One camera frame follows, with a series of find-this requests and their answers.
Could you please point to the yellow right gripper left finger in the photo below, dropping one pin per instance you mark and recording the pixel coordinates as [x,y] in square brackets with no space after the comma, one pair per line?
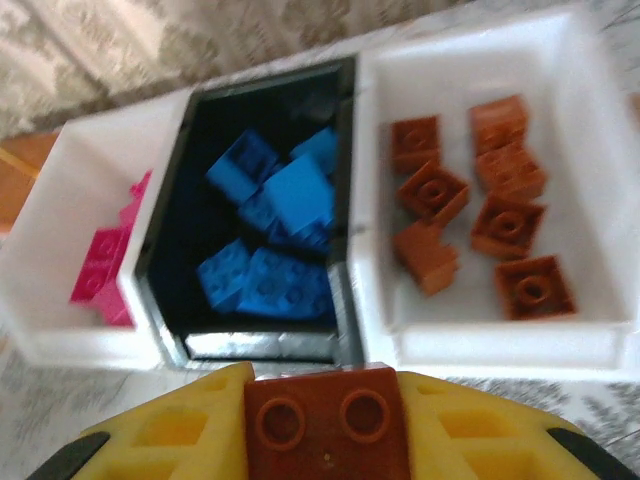
[165,435]

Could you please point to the white plastic bin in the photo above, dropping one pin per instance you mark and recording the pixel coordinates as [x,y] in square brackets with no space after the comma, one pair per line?
[575,125]
[60,200]

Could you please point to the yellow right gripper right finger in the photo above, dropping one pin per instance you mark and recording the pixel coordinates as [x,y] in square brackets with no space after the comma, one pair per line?
[490,440]

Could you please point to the black plastic bin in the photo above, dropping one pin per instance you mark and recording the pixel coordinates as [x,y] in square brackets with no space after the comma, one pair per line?
[180,225]

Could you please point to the pink lego brick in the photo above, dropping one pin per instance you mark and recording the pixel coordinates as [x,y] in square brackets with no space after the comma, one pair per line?
[137,200]
[102,260]

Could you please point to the blue two-by-four lego brick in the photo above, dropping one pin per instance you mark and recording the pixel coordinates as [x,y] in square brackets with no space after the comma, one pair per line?
[285,290]

